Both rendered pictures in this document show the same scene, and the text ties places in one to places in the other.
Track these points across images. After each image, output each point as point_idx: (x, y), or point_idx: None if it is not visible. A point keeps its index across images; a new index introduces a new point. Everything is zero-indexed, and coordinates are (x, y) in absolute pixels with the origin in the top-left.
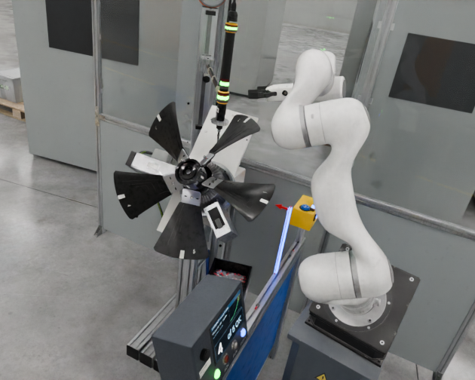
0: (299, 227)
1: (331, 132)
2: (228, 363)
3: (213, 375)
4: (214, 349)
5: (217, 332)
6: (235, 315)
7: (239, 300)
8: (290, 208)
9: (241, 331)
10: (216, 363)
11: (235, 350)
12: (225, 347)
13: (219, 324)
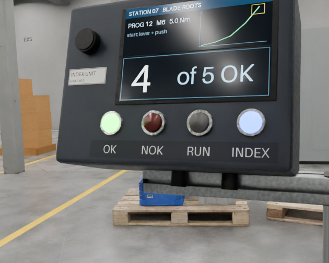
0: None
1: None
2: (163, 150)
3: (103, 117)
4: (122, 62)
5: (144, 33)
6: (228, 47)
7: (259, 19)
8: None
9: (244, 112)
10: (118, 98)
11: (202, 146)
12: (159, 91)
13: (154, 20)
